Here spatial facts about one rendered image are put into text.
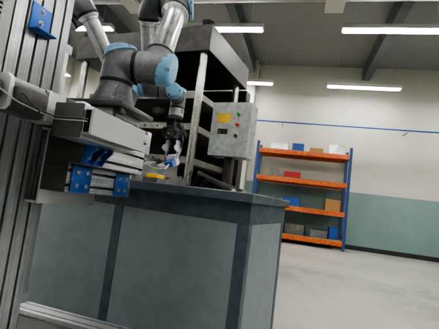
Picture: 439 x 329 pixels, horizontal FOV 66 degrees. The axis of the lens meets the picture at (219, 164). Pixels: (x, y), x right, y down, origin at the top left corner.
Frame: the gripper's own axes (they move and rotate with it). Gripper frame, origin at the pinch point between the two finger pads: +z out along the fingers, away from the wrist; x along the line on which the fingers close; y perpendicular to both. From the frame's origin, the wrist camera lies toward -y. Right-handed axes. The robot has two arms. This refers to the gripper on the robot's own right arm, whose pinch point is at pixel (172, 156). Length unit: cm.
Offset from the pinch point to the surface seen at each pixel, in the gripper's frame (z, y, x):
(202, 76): -68, -60, -22
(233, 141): -23, -73, 3
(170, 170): 5.9, -16.3, -10.0
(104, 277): 62, 16, -18
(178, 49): -88, -56, -43
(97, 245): 49, 16, -25
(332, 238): 71, -635, 31
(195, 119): -36, -60, -23
